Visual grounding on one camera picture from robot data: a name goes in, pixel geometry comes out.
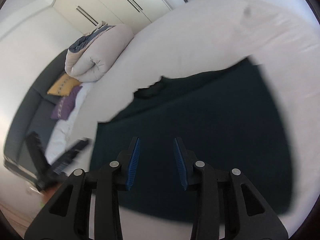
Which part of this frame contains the dark green cloth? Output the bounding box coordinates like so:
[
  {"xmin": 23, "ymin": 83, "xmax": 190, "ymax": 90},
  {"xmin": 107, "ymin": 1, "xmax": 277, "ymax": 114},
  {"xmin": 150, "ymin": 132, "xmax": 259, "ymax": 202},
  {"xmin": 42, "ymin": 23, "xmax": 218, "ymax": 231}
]
[{"xmin": 89, "ymin": 59, "xmax": 293, "ymax": 222}]

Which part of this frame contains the cream wardrobe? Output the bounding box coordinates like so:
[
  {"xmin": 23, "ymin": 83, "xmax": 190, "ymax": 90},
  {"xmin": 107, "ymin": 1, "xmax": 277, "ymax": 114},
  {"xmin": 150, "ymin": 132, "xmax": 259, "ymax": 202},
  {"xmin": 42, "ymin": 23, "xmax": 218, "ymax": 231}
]
[{"xmin": 45, "ymin": 0, "xmax": 187, "ymax": 33}]

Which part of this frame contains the dark grey headboard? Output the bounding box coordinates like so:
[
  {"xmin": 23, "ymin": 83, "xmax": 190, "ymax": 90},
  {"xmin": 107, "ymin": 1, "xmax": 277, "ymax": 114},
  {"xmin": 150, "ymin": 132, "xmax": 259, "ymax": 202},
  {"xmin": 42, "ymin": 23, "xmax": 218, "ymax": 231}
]
[{"xmin": 4, "ymin": 50, "xmax": 67, "ymax": 184}]

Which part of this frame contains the white pillow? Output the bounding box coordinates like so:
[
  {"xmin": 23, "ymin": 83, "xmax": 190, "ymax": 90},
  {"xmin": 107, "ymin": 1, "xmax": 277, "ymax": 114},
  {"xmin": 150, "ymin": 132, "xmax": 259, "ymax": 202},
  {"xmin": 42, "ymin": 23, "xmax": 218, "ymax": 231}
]
[{"xmin": 45, "ymin": 82, "xmax": 95, "ymax": 164}]

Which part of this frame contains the yellow cushion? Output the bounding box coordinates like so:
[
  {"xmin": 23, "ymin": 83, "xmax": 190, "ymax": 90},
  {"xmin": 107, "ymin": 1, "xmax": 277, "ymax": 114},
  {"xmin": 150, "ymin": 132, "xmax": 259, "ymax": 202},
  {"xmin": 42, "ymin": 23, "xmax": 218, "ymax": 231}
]
[{"xmin": 47, "ymin": 74, "xmax": 81, "ymax": 96}]

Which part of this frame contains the purple cushion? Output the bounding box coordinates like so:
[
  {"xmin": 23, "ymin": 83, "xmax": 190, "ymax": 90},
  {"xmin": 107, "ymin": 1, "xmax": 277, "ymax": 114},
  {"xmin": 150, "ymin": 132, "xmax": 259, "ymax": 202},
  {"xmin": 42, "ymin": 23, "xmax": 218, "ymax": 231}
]
[{"xmin": 50, "ymin": 86, "xmax": 82, "ymax": 121}]

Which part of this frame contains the white bed mattress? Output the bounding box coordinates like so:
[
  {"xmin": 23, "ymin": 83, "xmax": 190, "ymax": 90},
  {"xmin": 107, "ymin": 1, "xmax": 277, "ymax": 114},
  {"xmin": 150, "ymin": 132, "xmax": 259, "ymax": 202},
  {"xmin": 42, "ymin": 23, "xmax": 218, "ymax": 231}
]
[{"xmin": 46, "ymin": 0, "xmax": 320, "ymax": 240}]

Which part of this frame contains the folded beige quilt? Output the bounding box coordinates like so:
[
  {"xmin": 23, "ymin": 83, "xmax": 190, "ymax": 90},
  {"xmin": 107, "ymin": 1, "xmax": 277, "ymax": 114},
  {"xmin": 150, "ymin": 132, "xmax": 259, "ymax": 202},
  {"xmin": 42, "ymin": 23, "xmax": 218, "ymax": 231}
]
[{"xmin": 65, "ymin": 22, "xmax": 134, "ymax": 83}]

